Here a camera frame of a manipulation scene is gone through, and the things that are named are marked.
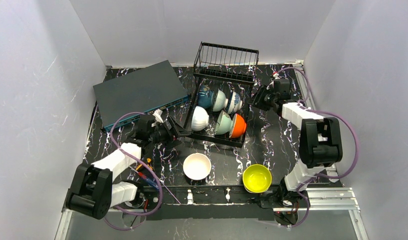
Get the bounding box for blue floral white bowl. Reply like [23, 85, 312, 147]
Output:
[226, 91, 243, 115]

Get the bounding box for white ribbed bowl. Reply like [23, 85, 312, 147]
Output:
[191, 106, 209, 132]

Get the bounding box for celadon green bowl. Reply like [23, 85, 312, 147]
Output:
[215, 110, 233, 136]

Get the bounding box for black wire dish rack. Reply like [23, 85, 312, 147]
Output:
[184, 42, 259, 130]

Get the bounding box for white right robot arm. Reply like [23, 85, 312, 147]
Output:
[250, 78, 343, 194]

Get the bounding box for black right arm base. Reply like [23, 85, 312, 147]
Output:
[252, 187, 310, 228]

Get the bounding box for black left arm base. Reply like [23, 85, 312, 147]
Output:
[112, 190, 162, 231]

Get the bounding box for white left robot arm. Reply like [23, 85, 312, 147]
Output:
[64, 114, 191, 220]

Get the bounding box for red blue screwdriver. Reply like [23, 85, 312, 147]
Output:
[130, 166, 159, 191]

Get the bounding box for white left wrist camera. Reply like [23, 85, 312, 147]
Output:
[152, 109, 164, 123]

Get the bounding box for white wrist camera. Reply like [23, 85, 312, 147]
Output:
[271, 72, 281, 83]
[152, 109, 164, 123]

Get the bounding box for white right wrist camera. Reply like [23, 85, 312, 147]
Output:
[271, 72, 281, 83]

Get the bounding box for orange handled pliers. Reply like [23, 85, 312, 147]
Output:
[135, 158, 153, 172]

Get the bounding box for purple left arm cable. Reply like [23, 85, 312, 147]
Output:
[103, 111, 164, 231]

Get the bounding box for grey blue network switch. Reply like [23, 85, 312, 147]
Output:
[93, 60, 190, 132]

